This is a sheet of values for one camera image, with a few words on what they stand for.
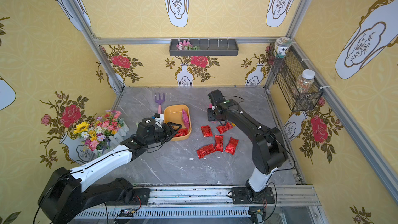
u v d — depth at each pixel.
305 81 0.65
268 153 0.46
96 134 0.78
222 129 0.95
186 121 0.95
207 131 0.95
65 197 0.40
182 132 0.92
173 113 1.04
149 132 0.64
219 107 0.64
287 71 0.98
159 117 0.77
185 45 0.88
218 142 0.90
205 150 0.86
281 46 0.85
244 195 0.73
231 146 0.88
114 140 0.86
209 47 0.92
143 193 0.75
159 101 1.13
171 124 0.74
